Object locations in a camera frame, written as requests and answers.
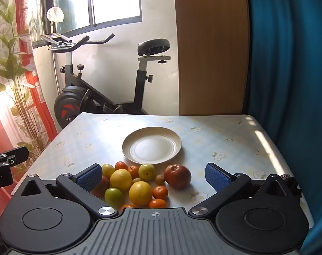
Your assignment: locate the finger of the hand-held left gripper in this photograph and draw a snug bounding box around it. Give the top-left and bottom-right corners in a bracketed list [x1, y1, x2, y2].
[0, 146, 29, 168]

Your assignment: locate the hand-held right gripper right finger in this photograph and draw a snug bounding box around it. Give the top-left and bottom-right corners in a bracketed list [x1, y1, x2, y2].
[190, 163, 292, 218]

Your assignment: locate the bamboo printed curtain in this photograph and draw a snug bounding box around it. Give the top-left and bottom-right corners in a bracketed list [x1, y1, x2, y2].
[0, 0, 58, 237]

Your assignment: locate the brown wooden board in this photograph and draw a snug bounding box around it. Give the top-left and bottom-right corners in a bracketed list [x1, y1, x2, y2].
[173, 0, 250, 116]

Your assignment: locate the blue curtain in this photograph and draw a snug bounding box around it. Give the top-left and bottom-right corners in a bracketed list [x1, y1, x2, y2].
[243, 0, 322, 255]

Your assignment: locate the dark framed window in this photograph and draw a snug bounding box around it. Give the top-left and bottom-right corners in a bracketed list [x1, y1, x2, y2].
[41, 0, 143, 49]

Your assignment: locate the cream round plate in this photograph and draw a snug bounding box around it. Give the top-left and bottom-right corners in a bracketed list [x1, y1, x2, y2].
[122, 127, 183, 165]

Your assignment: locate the black exercise bike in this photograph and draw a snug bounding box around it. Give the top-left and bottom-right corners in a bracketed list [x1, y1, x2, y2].
[40, 33, 171, 128]

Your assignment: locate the yellow-green citrus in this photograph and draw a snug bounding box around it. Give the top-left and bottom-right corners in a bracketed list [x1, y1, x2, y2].
[138, 163, 156, 182]
[101, 164, 116, 180]

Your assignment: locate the red apple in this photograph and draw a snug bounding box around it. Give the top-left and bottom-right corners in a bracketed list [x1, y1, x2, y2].
[164, 164, 192, 190]
[90, 177, 111, 198]

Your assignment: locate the large yellow orange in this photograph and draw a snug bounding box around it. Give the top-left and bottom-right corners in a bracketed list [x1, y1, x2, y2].
[110, 169, 133, 191]
[128, 181, 153, 207]

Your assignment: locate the dark green citrus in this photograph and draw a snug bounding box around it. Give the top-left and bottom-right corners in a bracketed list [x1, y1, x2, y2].
[105, 188, 124, 207]

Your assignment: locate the white wrapped ball on stand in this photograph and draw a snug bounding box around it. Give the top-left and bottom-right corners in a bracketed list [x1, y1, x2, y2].
[46, 7, 64, 35]

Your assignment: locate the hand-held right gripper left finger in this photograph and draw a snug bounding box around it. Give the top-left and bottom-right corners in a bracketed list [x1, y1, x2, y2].
[18, 163, 118, 218]

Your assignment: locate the floral checked tablecloth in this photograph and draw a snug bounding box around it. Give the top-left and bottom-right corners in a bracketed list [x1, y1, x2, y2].
[11, 112, 314, 229]

